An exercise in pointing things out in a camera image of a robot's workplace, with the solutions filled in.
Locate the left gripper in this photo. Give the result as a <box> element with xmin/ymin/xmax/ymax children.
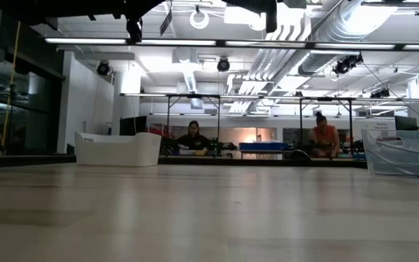
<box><xmin>65</xmin><ymin>0</ymin><xmax>167</xmax><ymax>44</ymax></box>

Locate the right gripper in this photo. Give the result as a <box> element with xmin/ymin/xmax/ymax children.
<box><xmin>223</xmin><ymin>0</ymin><xmax>307</xmax><ymax>34</ymax></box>

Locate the white plastic bin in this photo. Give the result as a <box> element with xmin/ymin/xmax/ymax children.
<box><xmin>74</xmin><ymin>131</ymin><xmax>162</xmax><ymax>167</ymax></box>

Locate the clear plastic container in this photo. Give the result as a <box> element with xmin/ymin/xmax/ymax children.
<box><xmin>361</xmin><ymin>127</ymin><xmax>419</xmax><ymax>178</ymax></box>

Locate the long linear light fixture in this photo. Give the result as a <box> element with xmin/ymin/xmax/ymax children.
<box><xmin>44</xmin><ymin>37</ymin><xmax>419</xmax><ymax>52</ymax></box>

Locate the black round spotlight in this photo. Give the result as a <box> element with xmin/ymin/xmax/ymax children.
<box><xmin>216</xmin><ymin>57</ymin><xmax>231</xmax><ymax>73</ymax></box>
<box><xmin>332</xmin><ymin>53</ymin><xmax>364</xmax><ymax>76</ymax></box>
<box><xmin>96</xmin><ymin>60</ymin><xmax>111</xmax><ymax>76</ymax></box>
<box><xmin>369</xmin><ymin>88</ymin><xmax>391</xmax><ymax>99</ymax></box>

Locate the black monitor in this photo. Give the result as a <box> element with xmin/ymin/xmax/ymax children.
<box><xmin>119</xmin><ymin>115</ymin><xmax>148</xmax><ymax>137</ymax></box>
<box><xmin>394</xmin><ymin>115</ymin><xmax>419</xmax><ymax>131</ymax></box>

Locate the person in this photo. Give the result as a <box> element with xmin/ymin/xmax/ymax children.
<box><xmin>308</xmin><ymin>111</ymin><xmax>342</xmax><ymax>159</ymax></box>
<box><xmin>175</xmin><ymin>120</ymin><xmax>213</xmax><ymax>152</ymax></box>

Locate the blue storage bin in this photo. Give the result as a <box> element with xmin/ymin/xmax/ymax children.
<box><xmin>238</xmin><ymin>141</ymin><xmax>290</xmax><ymax>152</ymax></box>

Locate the white ring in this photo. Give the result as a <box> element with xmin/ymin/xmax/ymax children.
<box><xmin>189</xmin><ymin>9</ymin><xmax>210</xmax><ymax>30</ymax></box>

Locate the black metal gantry frame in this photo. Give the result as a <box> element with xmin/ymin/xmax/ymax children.
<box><xmin>164</xmin><ymin>92</ymin><xmax>222</xmax><ymax>158</ymax></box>
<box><xmin>298</xmin><ymin>96</ymin><xmax>356</xmax><ymax>158</ymax></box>

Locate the black aluminium frame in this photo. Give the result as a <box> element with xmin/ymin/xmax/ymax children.
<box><xmin>0</xmin><ymin>154</ymin><xmax>369</xmax><ymax>170</ymax></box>

